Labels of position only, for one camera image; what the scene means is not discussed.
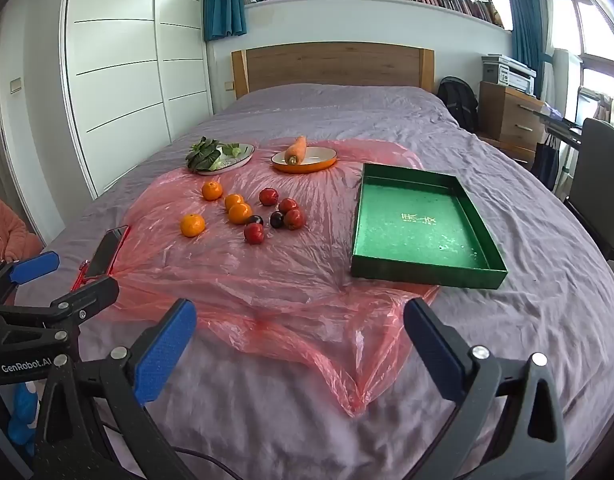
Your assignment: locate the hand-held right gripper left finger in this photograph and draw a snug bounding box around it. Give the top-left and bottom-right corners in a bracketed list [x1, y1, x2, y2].
[32, 298, 198, 480]

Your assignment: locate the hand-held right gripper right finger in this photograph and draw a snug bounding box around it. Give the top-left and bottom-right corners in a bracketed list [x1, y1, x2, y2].
[403, 298, 568, 480]

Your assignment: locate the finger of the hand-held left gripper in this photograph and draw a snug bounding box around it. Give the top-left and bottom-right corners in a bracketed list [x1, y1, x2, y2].
[0, 275, 120, 346]
[0, 251, 61, 306]

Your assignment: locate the green tray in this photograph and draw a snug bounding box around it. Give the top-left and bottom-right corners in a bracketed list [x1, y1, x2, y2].
[350, 162, 509, 290]

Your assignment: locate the person's left hand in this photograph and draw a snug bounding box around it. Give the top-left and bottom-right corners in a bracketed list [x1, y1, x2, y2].
[7, 382, 40, 446]

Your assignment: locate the red phone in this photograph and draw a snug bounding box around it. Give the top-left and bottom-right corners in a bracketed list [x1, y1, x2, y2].
[71, 225, 132, 291]

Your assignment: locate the pink plastic sheet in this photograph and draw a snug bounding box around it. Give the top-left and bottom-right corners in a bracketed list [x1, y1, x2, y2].
[94, 139, 443, 418]

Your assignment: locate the white plate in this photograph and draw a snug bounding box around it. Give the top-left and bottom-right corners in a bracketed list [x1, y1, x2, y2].
[196, 143, 255, 176]

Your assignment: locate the dark bag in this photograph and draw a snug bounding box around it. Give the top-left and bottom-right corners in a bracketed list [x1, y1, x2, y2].
[531, 135, 560, 191]

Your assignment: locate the white wardrobe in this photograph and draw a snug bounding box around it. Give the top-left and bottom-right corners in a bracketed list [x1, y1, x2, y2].
[59, 0, 214, 201]

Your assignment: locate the orange oval dish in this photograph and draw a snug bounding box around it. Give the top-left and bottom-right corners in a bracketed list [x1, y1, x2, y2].
[271, 146, 338, 175]

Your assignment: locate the carrot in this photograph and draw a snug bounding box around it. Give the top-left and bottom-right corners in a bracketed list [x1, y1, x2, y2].
[285, 135, 308, 166]

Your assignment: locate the grey chair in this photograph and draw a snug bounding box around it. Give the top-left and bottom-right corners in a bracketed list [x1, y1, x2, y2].
[562, 117, 614, 281]

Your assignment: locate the wooden dresser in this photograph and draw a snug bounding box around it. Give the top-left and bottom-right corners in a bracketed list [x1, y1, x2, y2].
[477, 81, 548, 153]

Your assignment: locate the black backpack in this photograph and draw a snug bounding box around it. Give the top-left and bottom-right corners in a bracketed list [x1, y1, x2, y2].
[437, 76, 480, 133]

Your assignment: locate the desk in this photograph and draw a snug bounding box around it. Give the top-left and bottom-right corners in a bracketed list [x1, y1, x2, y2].
[534, 105, 588, 146]

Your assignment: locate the white printer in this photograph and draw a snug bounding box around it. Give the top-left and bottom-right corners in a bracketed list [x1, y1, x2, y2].
[481, 53, 537, 95]

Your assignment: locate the wooden headboard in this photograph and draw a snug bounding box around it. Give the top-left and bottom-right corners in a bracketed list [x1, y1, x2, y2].
[231, 42, 435, 101]

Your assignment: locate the teal curtain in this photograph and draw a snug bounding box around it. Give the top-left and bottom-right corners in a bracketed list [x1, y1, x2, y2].
[203, 0, 248, 42]
[504, 0, 555, 101]

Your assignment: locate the black cable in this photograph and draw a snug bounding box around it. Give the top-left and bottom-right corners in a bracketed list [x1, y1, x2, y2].
[102, 420, 248, 480]

